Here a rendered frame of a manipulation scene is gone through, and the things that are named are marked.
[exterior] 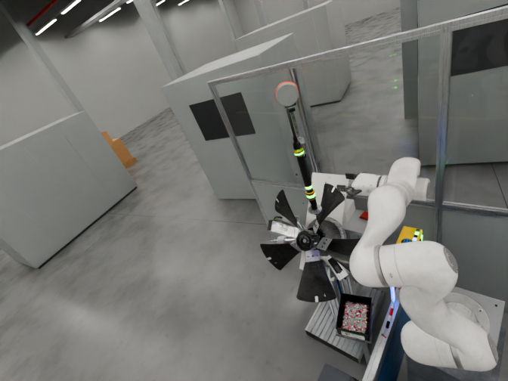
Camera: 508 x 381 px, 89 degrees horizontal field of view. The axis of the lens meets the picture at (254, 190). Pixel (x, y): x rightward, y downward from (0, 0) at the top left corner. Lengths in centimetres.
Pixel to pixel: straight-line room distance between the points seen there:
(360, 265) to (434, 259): 16
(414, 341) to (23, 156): 613
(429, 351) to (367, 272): 38
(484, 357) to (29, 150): 632
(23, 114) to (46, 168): 729
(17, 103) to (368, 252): 1331
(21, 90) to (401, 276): 1357
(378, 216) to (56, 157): 614
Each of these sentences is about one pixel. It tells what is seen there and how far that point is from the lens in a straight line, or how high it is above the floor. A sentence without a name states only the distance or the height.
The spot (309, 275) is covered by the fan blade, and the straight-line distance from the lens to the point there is 164.
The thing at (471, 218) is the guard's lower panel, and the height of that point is 92.
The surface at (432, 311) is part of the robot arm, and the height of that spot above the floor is 163.
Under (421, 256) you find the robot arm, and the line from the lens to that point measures 69.
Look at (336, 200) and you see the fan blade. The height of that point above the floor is 141.
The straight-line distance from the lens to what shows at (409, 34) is 165.
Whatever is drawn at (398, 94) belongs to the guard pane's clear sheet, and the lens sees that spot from 176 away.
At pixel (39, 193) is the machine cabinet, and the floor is 114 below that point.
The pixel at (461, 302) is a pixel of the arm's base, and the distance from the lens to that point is 141.
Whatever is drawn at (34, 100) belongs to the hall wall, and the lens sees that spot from 1375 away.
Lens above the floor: 233
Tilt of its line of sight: 31 degrees down
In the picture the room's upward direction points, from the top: 23 degrees counter-clockwise
